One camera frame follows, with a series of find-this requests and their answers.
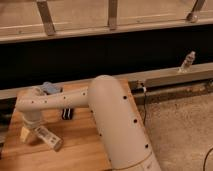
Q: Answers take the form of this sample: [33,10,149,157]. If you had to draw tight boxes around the white plastic bottle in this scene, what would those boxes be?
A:
[34,126,63,151]

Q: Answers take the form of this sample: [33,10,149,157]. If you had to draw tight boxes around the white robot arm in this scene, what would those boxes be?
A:
[16,75,162,171]

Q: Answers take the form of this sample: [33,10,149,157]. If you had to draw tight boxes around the clear bottle on ledge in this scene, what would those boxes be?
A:
[178,51,196,73]

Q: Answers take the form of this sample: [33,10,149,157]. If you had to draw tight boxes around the black striped sponge block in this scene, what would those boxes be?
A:
[62,108,73,120]

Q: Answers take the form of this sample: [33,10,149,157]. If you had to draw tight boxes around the blue cloth on cup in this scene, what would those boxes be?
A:
[40,82,62,95]

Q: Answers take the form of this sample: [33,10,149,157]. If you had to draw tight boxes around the wooden table board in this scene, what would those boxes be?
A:
[0,108,111,171]

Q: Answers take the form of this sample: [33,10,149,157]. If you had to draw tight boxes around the left metal railing post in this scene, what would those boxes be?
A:
[36,0,56,36]

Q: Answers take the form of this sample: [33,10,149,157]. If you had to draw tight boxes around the metal railing post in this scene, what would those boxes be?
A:
[36,0,56,36]
[186,0,206,23]
[108,0,118,30]

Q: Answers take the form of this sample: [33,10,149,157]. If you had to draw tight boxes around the middle metal railing post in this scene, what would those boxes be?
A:
[108,0,118,30]

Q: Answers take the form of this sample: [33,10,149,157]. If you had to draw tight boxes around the black cable on floor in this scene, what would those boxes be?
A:
[202,147,213,171]

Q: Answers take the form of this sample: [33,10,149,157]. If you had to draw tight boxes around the right metal railing post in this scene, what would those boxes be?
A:
[186,0,206,23]

